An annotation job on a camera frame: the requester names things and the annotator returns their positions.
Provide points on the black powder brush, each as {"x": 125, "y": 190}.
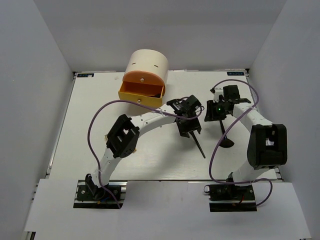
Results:
{"x": 158, "y": 95}

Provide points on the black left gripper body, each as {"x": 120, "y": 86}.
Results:
{"x": 189, "y": 125}

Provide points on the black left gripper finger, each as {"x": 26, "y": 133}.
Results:
{"x": 195, "y": 126}
{"x": 183, "y": 129}

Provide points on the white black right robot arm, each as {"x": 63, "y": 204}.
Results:
{"x": 267, "y": 145}

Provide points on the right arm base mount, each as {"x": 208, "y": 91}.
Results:
{"x": 225, "y": 198}

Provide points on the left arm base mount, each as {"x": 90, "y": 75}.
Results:
{"x": 84, "y": 199}

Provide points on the cream round drawer organizer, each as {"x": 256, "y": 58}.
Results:
{"x": 145, "y": 76}

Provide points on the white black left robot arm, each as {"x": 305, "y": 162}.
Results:
{"x": 123, "y": 137}

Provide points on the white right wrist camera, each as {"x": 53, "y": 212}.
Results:
{"x": 217, "y": 92}

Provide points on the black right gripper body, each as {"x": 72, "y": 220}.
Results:
{"x": 218, "y": 111}

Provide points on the small black makeup brush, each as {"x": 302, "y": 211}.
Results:
{"x": 198, "y": 144}

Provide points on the black fan brush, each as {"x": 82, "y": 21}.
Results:
{"x": 226, "y": 142}

